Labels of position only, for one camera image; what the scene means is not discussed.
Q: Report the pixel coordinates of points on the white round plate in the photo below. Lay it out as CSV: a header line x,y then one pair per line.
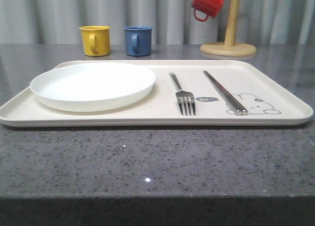
x,y
92,87

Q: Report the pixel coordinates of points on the blue mug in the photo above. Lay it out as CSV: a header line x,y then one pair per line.
x,y
138,40

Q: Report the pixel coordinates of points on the yellow mug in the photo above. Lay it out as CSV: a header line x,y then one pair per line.
x,y
95,40

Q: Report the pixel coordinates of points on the wooden mug tree stand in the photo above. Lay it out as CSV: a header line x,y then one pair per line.
x,y
230,47

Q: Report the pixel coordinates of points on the red mug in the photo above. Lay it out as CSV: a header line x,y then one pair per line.
x,y
209,7

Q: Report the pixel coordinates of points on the grey curtain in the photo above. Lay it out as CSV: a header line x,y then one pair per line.
x,y
260,22

